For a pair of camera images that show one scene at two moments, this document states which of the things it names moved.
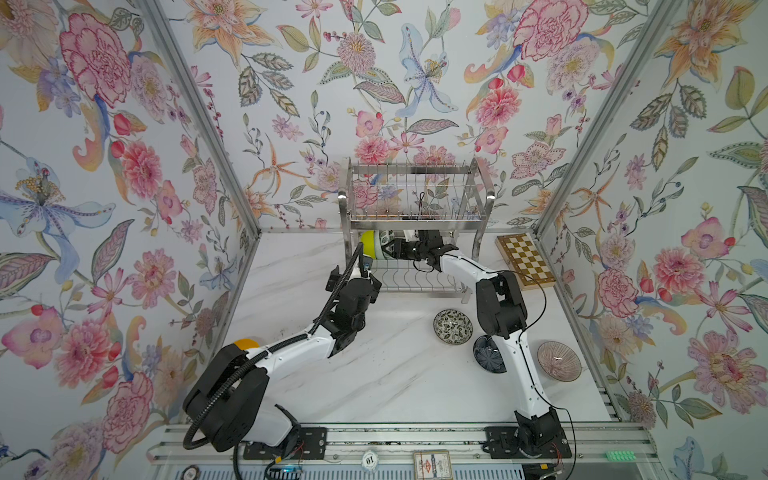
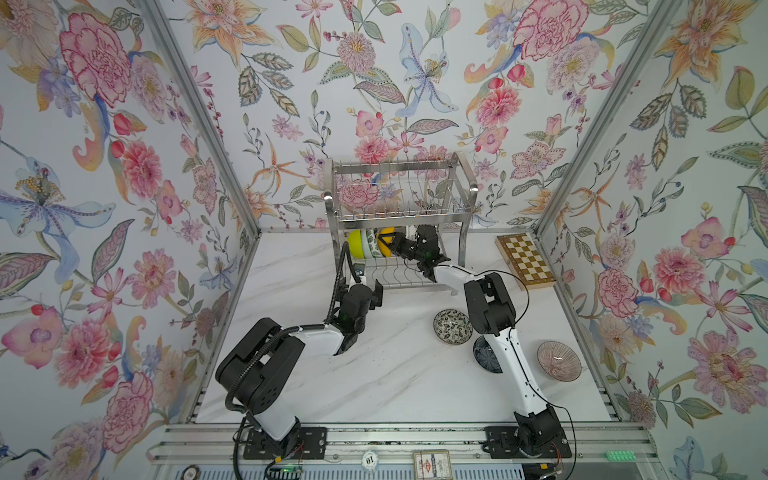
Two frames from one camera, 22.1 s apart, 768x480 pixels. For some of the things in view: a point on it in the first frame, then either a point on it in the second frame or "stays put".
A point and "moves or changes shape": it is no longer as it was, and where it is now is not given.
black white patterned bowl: (453, 326) stays put
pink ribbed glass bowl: (559, 361) stays put
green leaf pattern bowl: (385, 237) moves or changes shape
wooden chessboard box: (526, 260) stays put
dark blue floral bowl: (487, 355) stays put
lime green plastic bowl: (368, 239) to (355, 243)
